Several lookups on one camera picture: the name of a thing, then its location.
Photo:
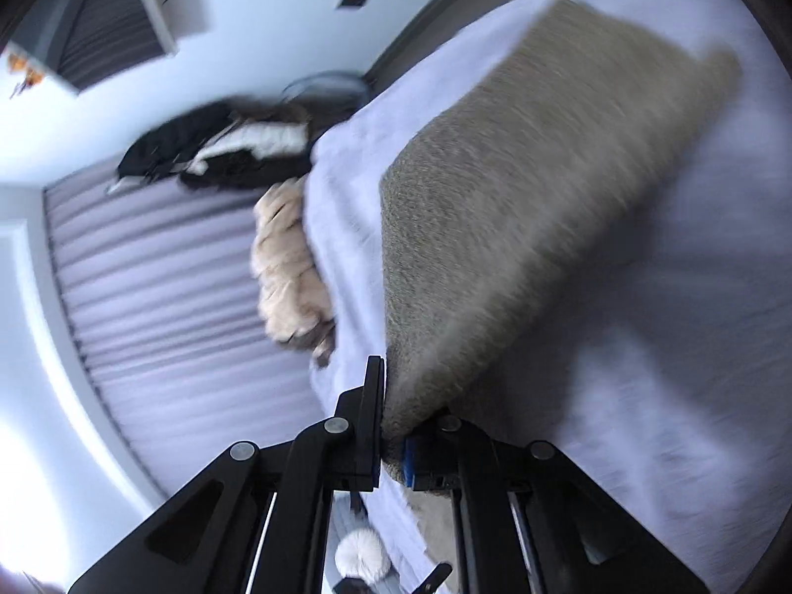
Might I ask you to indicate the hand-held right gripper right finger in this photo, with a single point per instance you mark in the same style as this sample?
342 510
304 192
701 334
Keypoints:
409 461

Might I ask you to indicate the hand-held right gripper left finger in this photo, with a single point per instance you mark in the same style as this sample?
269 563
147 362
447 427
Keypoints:
370 433

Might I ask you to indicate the grey-brown fleece garment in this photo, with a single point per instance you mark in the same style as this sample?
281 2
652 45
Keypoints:
532 198

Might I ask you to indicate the black and white clothes pile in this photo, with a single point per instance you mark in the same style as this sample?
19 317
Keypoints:
247 148

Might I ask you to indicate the dark grey cloth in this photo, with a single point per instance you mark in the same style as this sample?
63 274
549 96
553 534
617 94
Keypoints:
323 349

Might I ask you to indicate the white round cushion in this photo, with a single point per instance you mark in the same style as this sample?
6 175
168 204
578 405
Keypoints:
362 554

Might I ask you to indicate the beige knit cloth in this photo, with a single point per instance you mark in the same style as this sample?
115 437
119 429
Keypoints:
288 272

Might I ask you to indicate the grey pleated curtain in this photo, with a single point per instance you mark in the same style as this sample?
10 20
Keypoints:
167 322

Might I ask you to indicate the lavender plush blanket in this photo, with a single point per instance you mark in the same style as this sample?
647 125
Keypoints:
649 346

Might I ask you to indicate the dark round fan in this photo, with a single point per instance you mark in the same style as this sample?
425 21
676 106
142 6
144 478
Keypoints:
322 83

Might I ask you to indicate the dark window blind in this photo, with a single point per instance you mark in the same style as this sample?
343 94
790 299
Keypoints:
105 25

